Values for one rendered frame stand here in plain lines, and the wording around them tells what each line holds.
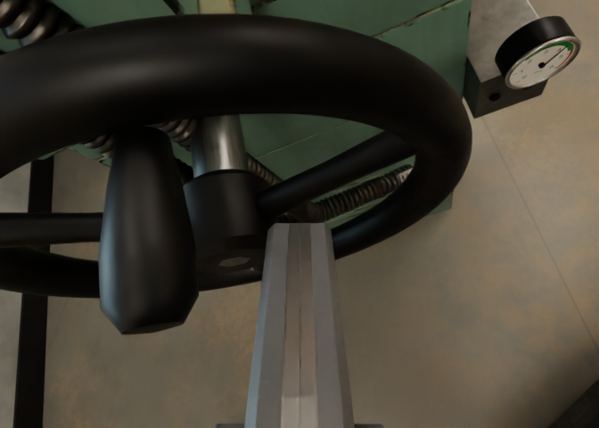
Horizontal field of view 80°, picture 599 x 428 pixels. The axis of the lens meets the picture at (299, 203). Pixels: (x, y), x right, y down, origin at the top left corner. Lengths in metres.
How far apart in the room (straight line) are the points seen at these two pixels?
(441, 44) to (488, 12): 0.09
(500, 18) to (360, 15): 0.19
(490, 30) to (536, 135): 0.67
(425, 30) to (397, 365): 0.80
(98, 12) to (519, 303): 0.96
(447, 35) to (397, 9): 0.07
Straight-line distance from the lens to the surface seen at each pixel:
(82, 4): 0.21
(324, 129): 0.48
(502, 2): 0.52
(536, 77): 0.44
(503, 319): 1.01
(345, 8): 0.35
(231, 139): 0.24
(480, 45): 0.48
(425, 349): 1.00
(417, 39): 0.41
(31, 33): 0.20
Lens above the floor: 1.00
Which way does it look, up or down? 63 degrees down
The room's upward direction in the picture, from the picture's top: 51 degrees counter-clockwise
